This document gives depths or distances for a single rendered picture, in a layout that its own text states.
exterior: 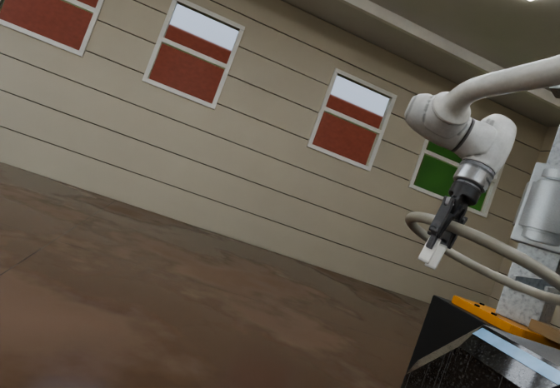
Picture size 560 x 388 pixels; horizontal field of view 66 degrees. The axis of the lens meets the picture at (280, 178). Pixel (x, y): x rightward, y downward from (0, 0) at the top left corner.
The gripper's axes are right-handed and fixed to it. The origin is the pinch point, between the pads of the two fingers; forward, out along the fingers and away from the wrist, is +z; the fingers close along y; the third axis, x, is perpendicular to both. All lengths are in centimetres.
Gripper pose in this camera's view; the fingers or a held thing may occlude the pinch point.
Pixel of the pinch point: (432, 253)
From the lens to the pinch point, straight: 118.5
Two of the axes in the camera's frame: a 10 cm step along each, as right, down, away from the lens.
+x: -6.4, -2.7, 7.2
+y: 5.7, 4.6, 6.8
